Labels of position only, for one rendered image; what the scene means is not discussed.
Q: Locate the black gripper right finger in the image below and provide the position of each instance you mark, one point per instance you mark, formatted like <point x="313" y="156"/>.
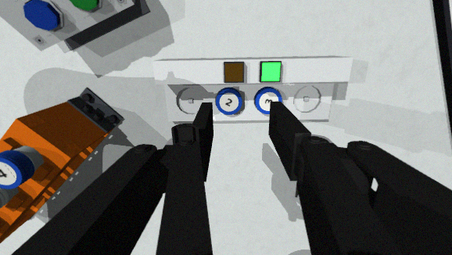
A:
<point x="347" y="218"/>

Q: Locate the blue screw cap with number 2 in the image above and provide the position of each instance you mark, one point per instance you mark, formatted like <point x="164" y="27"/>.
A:
<point x="229" y="101"/>

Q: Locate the grey button housing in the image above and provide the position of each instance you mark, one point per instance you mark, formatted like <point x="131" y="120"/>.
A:
<point x="45" y="23"/>

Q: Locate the blue screw cap numbered 3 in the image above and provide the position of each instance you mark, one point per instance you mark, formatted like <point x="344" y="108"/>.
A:
<point x="264" y="97"/>

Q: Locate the black table edge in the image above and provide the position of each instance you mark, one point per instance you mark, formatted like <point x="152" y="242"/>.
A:
<point x="444" y="35"/>

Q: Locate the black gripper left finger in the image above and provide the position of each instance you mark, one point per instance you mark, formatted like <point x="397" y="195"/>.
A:
<point x="107" y="218"/>

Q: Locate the blue screw cap with number 4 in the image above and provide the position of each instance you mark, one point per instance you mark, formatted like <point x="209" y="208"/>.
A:
<point x="15" y="169"/>

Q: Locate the orange tube rack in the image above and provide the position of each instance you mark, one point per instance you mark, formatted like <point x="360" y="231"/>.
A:
<point x="60" y="134"/>

